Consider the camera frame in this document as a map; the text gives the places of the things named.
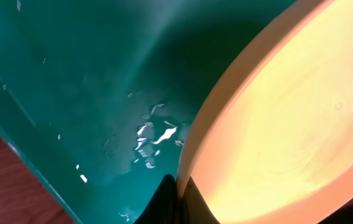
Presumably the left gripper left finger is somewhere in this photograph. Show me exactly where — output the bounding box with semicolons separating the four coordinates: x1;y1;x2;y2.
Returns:
134;174;177;224

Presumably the teal plastic tray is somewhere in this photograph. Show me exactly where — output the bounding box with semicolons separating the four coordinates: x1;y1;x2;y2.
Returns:
0;0;292;223

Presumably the light green plate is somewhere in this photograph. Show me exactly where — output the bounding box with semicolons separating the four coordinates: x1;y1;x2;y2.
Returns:
176;0;353;223

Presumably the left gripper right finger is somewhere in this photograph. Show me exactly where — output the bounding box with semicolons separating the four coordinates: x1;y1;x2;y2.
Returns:
181;177;219;224

